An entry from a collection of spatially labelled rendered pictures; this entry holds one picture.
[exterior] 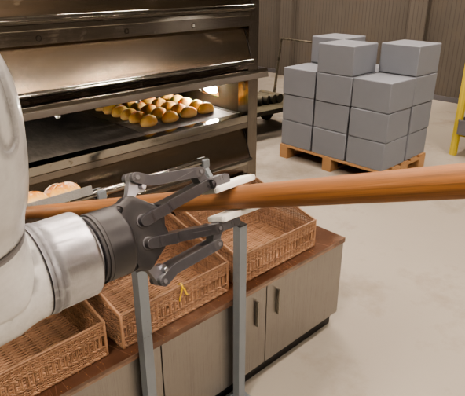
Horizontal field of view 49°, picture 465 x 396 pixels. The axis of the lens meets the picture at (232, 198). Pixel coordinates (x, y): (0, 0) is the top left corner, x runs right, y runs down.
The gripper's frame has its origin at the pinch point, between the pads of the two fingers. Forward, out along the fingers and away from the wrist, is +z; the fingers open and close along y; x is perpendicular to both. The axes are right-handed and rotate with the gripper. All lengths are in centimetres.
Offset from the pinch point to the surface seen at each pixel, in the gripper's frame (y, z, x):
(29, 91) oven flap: -38, 33, -138
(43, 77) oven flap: -42, 39, -138
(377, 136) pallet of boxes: 33, 371, -223
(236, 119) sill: -11, 140, -151
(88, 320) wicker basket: 49, 28, -133
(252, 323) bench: 82, 99, -127
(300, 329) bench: 104, 136, -136
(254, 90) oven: -23, 153, -146
